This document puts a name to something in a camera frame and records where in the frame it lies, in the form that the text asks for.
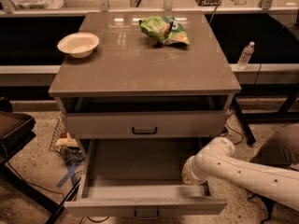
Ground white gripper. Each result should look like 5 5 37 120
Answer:
181 157 199 185

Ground grey drawer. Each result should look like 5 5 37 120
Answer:
62 111 229 139
64 138 227 220

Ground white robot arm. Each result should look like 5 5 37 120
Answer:
182 137 299 210

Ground grey drawer cabinet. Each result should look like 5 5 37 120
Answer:
48 10 242 221

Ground black table leg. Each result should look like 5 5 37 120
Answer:
232 97 256 146

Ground person leg brown trousers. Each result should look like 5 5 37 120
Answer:
250 123 299 168

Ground clear plastic water bottle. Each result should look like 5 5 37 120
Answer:
237 41 255 70

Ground green chip bag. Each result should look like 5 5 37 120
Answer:
139 16 190 45

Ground white paper bowl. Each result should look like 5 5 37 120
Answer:
57 33 99 59

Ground dark chair seat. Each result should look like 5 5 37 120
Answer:
0 97 36 164

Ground black cable right floor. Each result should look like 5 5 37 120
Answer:
218 112 245 147

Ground wire basket with items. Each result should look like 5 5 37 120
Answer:
50 118 84 161

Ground black floor cable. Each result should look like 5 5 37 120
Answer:
3 159 110 224

